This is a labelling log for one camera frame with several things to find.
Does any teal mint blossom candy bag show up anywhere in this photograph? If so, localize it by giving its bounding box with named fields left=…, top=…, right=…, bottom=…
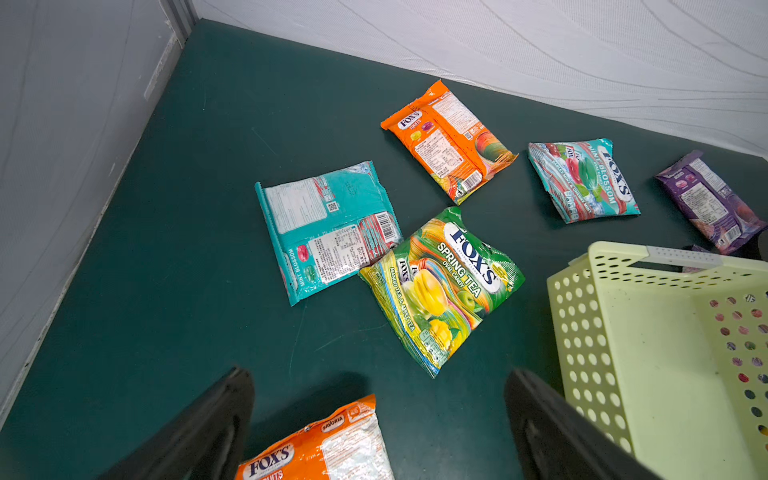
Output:
left=254, top=160, right=404, bottom=306

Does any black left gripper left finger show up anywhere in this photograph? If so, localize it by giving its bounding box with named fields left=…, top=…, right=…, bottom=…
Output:
left=99, top=367, right=255, bottom=479

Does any light green plastic basket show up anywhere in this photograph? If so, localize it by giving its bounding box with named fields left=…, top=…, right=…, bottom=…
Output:
left=547, top=241, right=767, bottom=479

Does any purple candy bag far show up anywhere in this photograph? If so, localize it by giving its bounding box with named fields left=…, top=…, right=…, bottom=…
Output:
left=655, top=150, right=767, bottom=255

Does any green spring tea candy bag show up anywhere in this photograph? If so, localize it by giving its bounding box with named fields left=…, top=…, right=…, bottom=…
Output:
left=359, top=207, right=525, bottom=378

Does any orange fruits candy bag far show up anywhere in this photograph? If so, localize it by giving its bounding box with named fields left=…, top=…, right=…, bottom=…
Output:
left=380, top=81, right=518, bottom=205

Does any mint blossom candy bag front-up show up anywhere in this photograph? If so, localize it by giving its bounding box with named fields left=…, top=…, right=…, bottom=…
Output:
left=527, top=138, right=641, bottom=224

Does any orange candy bag near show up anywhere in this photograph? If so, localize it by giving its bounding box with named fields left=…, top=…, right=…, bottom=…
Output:
left=236, top=395, right=394, bottom=480

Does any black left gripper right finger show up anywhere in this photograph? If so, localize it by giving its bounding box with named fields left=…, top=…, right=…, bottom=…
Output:
left=505, top=369, right=658, bottom=479

